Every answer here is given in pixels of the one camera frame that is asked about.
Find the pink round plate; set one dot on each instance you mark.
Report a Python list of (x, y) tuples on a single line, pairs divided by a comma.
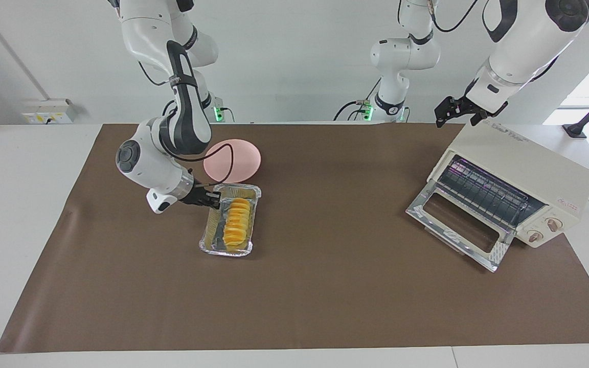
[(246, 158)]

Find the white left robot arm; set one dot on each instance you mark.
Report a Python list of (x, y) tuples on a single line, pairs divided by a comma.
[(529, 46)]

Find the cream toaster oven body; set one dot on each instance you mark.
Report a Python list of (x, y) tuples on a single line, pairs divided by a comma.
[(540, 168)]

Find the glass oven door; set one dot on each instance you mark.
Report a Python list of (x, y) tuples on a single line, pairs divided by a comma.
[(460, 222)]

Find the white wall conduit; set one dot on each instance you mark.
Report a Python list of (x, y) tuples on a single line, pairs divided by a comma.
[(10, 51)]

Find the golden bread loaf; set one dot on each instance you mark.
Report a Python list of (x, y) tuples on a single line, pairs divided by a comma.
[(237, 225)]

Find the cream oven knob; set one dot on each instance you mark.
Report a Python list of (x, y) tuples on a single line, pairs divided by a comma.
[(554, 224), (534, 236)]

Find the brown table mat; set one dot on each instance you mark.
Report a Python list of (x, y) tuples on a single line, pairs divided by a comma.
[(325, 286)]

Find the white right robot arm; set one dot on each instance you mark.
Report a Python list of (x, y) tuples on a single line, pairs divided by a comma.
[(146, 163)]

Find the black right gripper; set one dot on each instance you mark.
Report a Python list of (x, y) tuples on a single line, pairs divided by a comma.
[(192, 193)]

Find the aluminium foil tray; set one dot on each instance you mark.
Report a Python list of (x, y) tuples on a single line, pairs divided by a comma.
[(212, 240)]

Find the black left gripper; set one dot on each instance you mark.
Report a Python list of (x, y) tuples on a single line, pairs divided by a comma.
[(478, 105)]

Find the white wall socket box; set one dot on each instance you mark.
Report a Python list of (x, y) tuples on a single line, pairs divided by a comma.
[(49, 110)]

